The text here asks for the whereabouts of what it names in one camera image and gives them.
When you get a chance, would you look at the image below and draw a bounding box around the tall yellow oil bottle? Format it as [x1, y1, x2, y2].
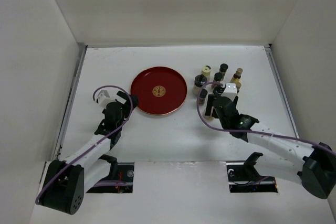
[230, 68, 243, 83]

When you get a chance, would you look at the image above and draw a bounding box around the pink cap spice jar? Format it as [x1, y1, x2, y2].
[197, 89, 208, 106]

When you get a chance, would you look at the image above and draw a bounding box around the short yellow oil bottle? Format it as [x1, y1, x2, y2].
[236, 82, 242, 93]

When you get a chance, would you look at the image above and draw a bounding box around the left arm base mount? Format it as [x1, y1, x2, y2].
[87, 163, 134, 194]

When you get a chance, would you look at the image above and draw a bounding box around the black cap pepper grinder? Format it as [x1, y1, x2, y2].
[193, 74, 207, 95]

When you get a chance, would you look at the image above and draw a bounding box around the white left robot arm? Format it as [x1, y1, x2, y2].
[35, 89, 139, 215]

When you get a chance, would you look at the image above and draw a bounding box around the black cap dark spice jar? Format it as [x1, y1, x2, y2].
[213, 72, 223, 82]

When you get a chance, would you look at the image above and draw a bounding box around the cream cap salt shaker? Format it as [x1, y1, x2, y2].
[201, 65, 211, 82]

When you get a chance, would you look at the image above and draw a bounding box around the black cap brown spice jar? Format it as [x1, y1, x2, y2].
[213, 85, 225, 97]

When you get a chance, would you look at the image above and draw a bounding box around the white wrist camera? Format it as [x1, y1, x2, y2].
[96, 90, 112, 108]
[221, 82, 237, 101]

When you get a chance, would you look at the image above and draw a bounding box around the black cap spice jar back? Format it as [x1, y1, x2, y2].
[219, 63, 228, 77]

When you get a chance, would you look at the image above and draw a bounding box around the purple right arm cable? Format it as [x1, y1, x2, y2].
[195, 81, 336, 156]

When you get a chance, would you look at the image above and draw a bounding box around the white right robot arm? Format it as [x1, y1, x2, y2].
[206, 96, 335, 199]

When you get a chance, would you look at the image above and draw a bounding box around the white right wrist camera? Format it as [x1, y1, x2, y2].
[221, 82, 237, 101]

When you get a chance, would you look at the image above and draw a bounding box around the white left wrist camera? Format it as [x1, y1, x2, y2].
[96, 90, 112, 108]

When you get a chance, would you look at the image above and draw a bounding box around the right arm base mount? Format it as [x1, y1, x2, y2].
[226, 162, 278, 193]

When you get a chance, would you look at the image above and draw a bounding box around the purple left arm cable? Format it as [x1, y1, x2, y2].
[35, 85, 133, 205]

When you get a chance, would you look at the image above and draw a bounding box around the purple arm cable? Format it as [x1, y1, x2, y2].
[35, 85, 133, 205]
[195, 81, 336, 156]

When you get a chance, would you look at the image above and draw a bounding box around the red round lacquer tray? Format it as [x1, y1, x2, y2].
[130, 67, 187, 115]

